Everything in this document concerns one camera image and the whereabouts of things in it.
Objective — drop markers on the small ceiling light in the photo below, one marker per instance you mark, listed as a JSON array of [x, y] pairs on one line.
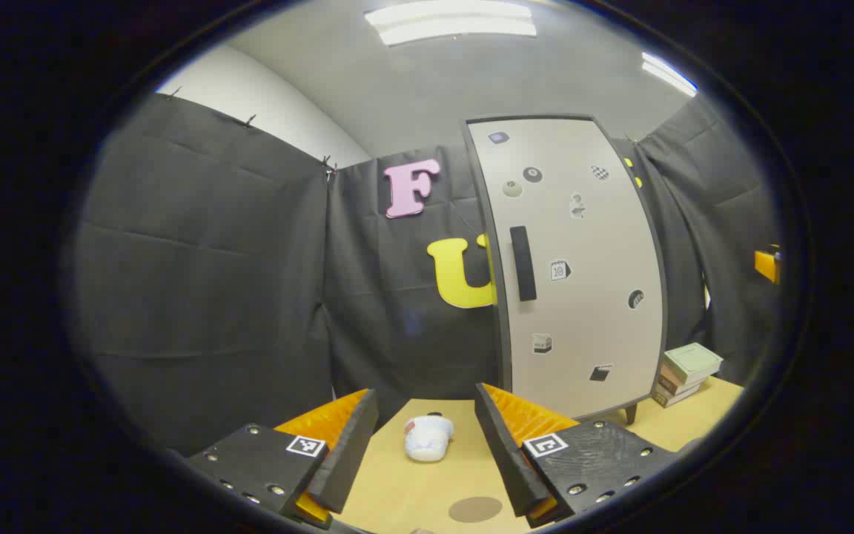
[[668, 74]]

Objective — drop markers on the white crumpled cloth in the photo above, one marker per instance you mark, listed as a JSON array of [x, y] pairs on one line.
[[428, 437]]

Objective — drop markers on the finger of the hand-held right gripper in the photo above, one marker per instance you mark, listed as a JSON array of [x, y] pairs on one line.
[[766, 265]]

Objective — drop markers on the beige cabinet door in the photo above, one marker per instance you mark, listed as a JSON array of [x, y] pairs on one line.
[[590, 245]]

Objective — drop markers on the brown book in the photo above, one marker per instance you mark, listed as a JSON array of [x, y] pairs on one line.
[[669, 381]]

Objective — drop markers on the green book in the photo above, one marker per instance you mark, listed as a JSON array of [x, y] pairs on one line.
[[694, 361]]

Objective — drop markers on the large ceiling light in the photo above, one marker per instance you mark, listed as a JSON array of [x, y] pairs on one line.
[[449, 22]]

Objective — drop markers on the brown round coaster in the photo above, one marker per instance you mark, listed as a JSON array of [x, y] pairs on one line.
[[475, 509]]

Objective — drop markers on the black backdrop cloth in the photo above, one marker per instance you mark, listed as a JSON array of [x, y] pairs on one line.
[[212, 259]]

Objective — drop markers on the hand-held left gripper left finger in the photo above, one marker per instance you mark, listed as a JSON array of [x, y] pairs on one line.
[[345, 452]]

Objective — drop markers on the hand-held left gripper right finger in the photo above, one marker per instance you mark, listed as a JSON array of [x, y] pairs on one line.
[[508, 460]]

